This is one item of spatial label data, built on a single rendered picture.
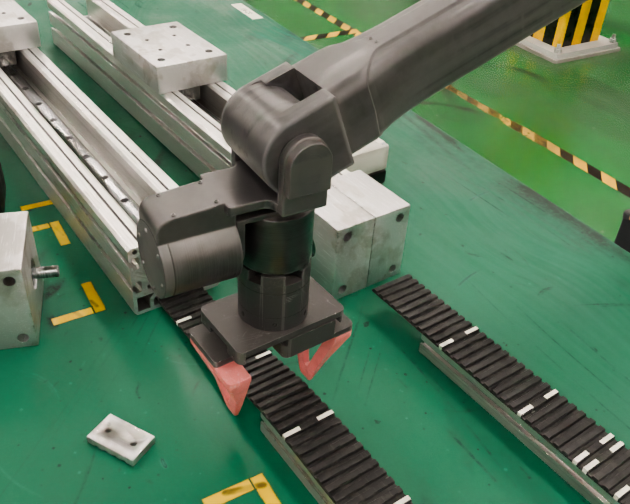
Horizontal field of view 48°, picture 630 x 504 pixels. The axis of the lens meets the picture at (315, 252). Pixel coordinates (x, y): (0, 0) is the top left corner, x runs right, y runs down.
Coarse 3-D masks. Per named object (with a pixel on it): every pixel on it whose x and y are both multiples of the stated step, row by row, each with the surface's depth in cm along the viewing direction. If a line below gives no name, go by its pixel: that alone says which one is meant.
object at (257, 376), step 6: (270, 366) 66; (276, 366) 66; (282, 366) 67; (252, 372) 66; (258, 372) 65; (264, 372) 66; (270, 372) 65; (276, 372) 65; (282, 372) 66; (252, 378) 65; (258, 378) 65; (264, 378) 65; (270, 378) 65; (252, 384) 64; (258, 384) 64
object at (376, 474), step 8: (368, 464) 57; (376, 464) 57; (352, 472) 56; (360, 472) 56; (368, 472) 57; (376, 472) 57; (384, 472) 57; (336, 480) 56; (344, 480) 56; (352, 480) 56; (360, 480) 56; (368, 480) 56; (376, 480) 56; (328, 488) 55; (336, 488) 55; (344, 488) 55; (352, 488) 55; (360, 488) 55; (336, 496) 55; (344, 496) 55; (352, 496) 55
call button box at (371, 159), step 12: (372, 144) 97; (384, 144) 97; (360, 156) 95; (372, 156) 96; (384, 156) 97; (348, 168) 94; (360, 168) 96; (372, 168) 97; (384, 168) 99; (384, 180) 100
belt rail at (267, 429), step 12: (264, 420) 62; (264, 432) 63; (276, 432) 61; (276, 444) 62; (288, 456) 60; (300, 468) 59; (300, 480) 60; (312, 480) 57; (312, 492) 58; (324, 492) 56
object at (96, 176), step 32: (32, 64) 107; (0, 96) 97; (32, 96) 103; (64, 96) 98; (0, 128) 104; (32, 128) 90; (64, 128) 96; (96, 128) 91; (32, 160) 94; (64, 160) 84; (96, 160) 90; (128, 160) 85; (64, 192) 84; (96, 192) 78; (128, 192) 86; (96, 224) 77; (128, 224) 74; (96, 256) 81; (128, 256) 70; (128, 288) 74
